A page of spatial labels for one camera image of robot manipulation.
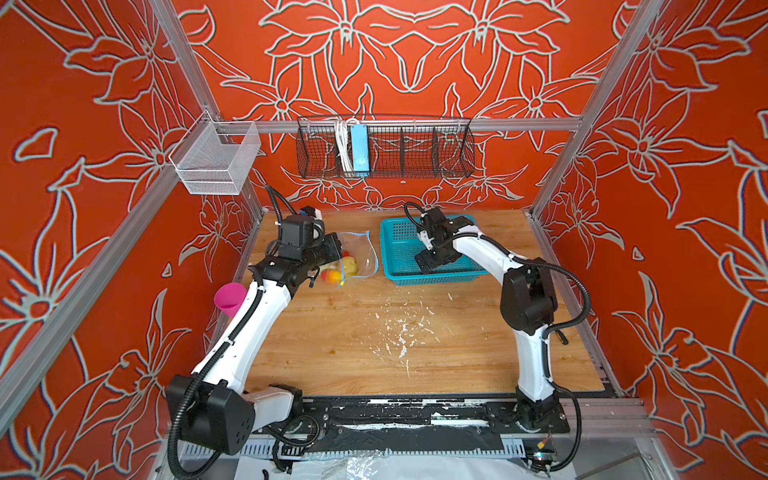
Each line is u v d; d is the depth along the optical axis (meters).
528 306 0.54
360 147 0.90
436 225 0.77
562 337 0.85
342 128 0.88
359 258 0.93
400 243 1.08
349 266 0.93
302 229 0.58
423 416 0.74
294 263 0.54
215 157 0.94
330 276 0.89
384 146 0.98
